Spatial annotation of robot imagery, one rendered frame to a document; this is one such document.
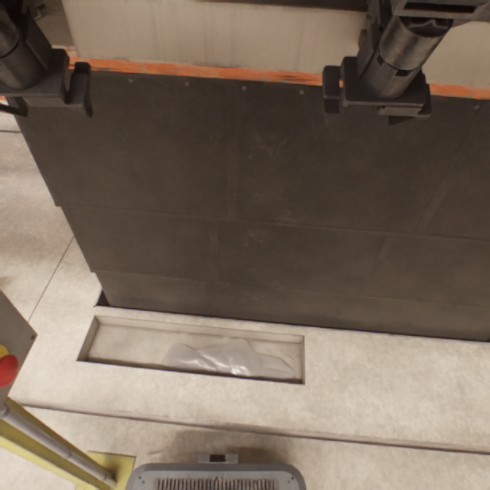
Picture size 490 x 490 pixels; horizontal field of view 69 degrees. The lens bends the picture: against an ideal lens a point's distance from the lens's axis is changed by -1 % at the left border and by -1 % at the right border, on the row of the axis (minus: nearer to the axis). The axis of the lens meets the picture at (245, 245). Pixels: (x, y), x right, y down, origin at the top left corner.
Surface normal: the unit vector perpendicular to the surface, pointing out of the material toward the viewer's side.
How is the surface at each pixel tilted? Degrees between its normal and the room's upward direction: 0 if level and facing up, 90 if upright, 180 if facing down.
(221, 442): 0
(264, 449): 0
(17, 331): 90
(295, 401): 0
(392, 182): 90
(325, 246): 90
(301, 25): 90
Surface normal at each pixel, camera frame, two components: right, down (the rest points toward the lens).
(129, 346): 0.04, -0.66
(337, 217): -0.09, 0.75
